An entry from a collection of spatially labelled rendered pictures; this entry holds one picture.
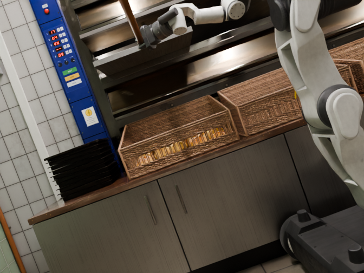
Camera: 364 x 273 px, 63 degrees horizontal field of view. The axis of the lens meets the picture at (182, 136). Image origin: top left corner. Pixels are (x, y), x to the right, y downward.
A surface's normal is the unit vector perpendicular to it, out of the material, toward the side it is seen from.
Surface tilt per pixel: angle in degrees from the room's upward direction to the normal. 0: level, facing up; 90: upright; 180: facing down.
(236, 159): 90
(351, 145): 115
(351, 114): 90
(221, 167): 90
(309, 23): 90
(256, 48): 70
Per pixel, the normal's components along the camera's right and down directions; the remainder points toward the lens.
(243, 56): -0.11, -0.28
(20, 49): 0.00, 0.04
